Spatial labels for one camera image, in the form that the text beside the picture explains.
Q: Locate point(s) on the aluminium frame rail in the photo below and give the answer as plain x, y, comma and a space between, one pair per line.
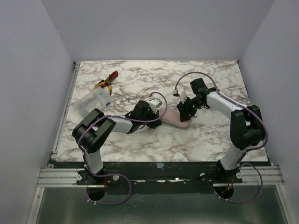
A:
58, 177

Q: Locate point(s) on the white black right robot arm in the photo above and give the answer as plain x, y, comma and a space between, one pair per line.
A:
246, 126

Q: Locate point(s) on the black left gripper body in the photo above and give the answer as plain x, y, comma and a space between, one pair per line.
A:
153, 120

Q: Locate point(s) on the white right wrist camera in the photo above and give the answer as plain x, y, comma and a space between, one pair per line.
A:
181, 93

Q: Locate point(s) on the pink umbrella case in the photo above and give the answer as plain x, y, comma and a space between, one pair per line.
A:
172, 117

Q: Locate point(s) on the red black pliers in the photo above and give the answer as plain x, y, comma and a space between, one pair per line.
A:
112, 76

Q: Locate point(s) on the yellow black pliers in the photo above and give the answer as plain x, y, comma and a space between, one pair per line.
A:
104, 84

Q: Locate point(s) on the clear plastic screw box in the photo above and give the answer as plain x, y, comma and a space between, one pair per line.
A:
96, 98

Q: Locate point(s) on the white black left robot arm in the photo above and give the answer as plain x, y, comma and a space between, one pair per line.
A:
91, 133

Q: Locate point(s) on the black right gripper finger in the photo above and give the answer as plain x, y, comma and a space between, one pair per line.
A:
192, 114
183, 117

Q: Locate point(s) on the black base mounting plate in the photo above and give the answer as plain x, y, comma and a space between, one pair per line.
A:
202, 173

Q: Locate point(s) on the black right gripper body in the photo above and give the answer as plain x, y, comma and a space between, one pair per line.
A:
184, 110

